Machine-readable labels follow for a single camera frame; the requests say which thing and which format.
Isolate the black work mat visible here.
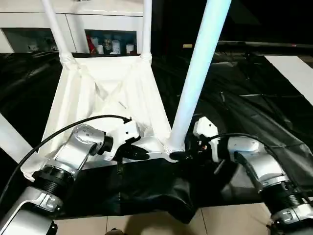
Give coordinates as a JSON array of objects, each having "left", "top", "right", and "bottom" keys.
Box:
[{"left": 0, "top": 51, "right": 313, "bottom": 225}]

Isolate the flat white board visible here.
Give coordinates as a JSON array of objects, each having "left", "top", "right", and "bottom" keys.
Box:
[{"left": 264, "top": 55, "right": 313, "bottom": 99}]

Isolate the long black rod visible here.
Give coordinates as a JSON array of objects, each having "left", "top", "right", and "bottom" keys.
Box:
[{"left": 217, "top": 41, "right": 313, "bottom": 49}]

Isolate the white glass door cabinet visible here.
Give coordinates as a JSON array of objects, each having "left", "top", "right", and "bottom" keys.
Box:
[{"left": 0, "top": 0, "right": 144, "bottom": 55}]

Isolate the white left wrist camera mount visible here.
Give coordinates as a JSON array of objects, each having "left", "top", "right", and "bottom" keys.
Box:
[{"left": 105, "top": 119, "right": 142, "bottom": 162}]

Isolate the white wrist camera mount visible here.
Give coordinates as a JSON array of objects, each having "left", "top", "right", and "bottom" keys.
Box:
[
  {"left": 192, "top": 116, "right": 223, "bottom": 163},
  {"left": 105, "top": 119, "right": 142, "bottom": 162}
]

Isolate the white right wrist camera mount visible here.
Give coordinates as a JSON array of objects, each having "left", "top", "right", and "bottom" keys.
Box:
[{"left": 192, "top": 116, "right": 223, "bottom": 163}]

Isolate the black left wrist camera cable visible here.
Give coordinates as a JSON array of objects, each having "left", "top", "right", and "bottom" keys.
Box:
[{"left": 0, "top": 114, "right": 134, "bottom": 204}]

